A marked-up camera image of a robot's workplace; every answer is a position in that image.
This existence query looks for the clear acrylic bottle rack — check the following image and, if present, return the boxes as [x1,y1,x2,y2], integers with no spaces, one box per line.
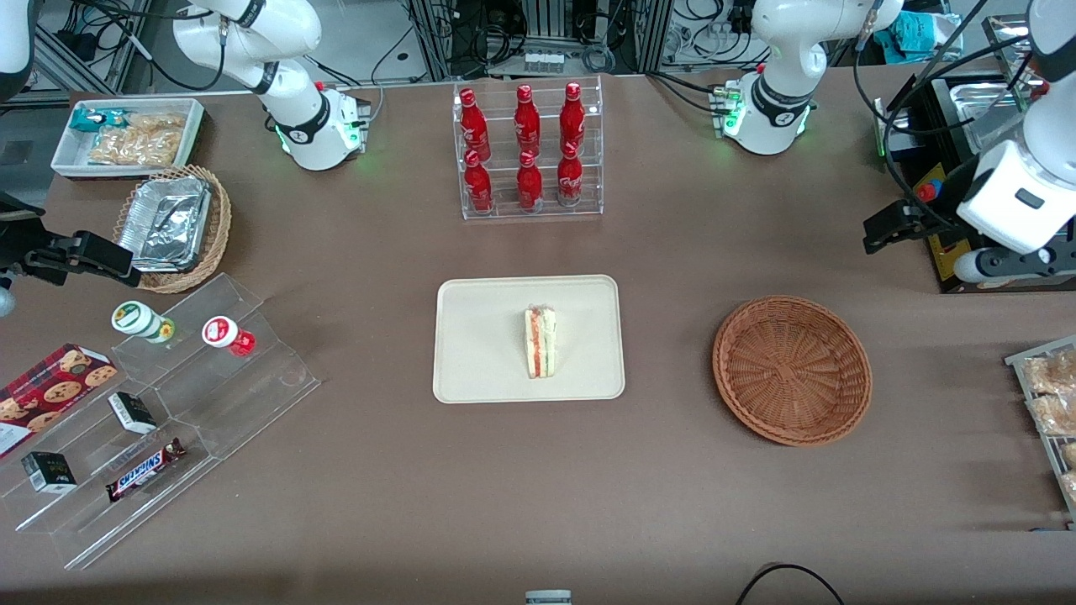
[452,76,604,221]

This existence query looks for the brown round wicker basket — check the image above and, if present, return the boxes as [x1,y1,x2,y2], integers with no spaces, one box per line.
[712,295,873,447]

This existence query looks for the wrapped bread pack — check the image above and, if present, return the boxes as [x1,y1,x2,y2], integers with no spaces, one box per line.
[1023,349,1076,396]
[1029,395,1076,436]

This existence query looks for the black cable loop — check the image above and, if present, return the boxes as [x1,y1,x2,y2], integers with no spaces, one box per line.
[736,562,847,605]

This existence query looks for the red lidded small bottle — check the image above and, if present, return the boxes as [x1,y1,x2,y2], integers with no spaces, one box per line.
[202,315,256,357]

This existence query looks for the beige plastic tray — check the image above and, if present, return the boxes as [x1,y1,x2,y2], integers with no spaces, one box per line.
[432,274,626,405]

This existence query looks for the teal crumpled bag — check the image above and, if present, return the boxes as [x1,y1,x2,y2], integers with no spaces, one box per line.
[874,10,961,66]

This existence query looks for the red chocolate cookie box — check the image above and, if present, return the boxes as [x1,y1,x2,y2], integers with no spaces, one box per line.
[0,343,119,460]

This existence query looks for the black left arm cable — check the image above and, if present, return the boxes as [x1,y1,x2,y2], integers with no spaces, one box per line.
[852,0,1039,229]

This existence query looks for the snickers chocolate bar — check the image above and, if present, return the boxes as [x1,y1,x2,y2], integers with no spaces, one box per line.
[105,438,187,503]

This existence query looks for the black box with stop button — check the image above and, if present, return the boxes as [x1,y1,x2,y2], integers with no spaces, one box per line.
[891,74,1076,295]

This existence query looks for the silver foil tray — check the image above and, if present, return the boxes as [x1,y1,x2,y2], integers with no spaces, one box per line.
[948,80,1033,154]

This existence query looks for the white rectangular snack tray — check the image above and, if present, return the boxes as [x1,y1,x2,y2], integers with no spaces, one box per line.
[50,97,207,179]

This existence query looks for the green lidded small bottle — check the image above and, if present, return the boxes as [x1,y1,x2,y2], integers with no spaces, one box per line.
[111,300,176,345]

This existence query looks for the triangular sandwich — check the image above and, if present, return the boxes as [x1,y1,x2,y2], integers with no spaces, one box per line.
[524,304,558,381]

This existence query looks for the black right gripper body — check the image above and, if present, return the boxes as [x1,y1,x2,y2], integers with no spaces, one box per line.
[0,218,40,283]

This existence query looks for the tray of packaged bread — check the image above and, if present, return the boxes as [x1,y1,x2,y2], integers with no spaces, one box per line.
[1004,334,1076,523]

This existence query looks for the clear bag of crackers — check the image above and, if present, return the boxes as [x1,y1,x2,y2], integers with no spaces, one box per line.
[88,113,187,166]

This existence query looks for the red cola bottle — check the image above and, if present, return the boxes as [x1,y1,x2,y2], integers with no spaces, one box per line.
[459,88,491,154]
[559,82,587,152]
[464,150,495,213]
[514,84,542,154]
[515,150,545,212]
[556,141,584,208]

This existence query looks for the silver foil container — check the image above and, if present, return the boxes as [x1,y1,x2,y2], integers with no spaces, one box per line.
[118,175,213,273]

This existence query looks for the teal snack packet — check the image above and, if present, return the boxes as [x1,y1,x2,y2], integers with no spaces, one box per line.
[69,108,135,134]

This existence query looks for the clear acrylic stepped shelf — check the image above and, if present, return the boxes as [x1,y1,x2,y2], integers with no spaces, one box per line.
[0,271,322,571]

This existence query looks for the light oval wicker basket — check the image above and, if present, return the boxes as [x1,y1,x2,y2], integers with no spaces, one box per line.
[113,165,233,294]

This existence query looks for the small black box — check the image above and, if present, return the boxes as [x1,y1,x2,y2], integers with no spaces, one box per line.
[21,451,78,493]
[108,391,158,435]

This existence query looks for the silver metal block device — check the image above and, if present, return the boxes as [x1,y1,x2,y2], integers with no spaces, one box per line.
[873,97,919,162]

